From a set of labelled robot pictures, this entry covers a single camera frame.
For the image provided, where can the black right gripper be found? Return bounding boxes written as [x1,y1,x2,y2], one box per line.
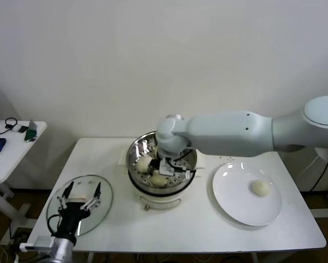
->
[148,159,161,178]

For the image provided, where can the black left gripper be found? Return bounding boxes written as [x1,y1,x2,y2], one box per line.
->
[53,181,102,238]

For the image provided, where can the round glass pot lid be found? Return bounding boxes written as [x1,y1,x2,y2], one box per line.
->
[46,175,114,237]

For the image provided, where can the stainless steel steamer basket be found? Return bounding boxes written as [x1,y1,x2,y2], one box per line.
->
[117,131,206,192]

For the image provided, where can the white electric cooker base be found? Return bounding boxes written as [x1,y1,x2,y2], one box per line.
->
[127,168,203,212]

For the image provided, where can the green circuit board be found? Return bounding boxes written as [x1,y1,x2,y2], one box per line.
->
[24,129,38,144]

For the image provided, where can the scattered dark crumbs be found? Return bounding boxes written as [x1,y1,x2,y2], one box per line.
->
[213,155,235,165]

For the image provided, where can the white side table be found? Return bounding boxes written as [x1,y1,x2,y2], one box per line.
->
[0,120,48,249]

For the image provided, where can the large white plate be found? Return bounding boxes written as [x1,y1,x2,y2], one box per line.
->
[212,162,282,227]

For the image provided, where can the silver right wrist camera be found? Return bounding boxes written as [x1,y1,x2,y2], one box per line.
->
[158,158,183,178]

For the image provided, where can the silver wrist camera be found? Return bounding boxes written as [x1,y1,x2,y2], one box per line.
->
[19,236,56,251]
[158,158,183,178]

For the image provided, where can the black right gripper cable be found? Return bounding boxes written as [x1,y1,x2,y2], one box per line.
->
[172,149,196,175]

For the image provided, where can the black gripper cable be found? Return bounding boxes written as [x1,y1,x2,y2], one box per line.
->
[47,213,61,236]
[172,149,196,175]

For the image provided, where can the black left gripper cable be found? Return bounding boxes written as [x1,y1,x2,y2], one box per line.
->
[47,213,61,236]

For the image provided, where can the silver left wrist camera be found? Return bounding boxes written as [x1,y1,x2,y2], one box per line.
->
[19,236,56,251]

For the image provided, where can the tangled floor cables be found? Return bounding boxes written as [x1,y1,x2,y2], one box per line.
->
[0,231,35,263]

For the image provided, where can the thin black looped cable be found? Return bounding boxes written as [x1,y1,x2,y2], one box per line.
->
[0,117,19,137]

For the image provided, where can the white wall cable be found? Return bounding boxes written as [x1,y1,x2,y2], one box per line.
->
[297,155,323,176]

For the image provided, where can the black cable with plug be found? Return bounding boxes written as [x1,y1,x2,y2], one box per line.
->
[309,161,328,192]

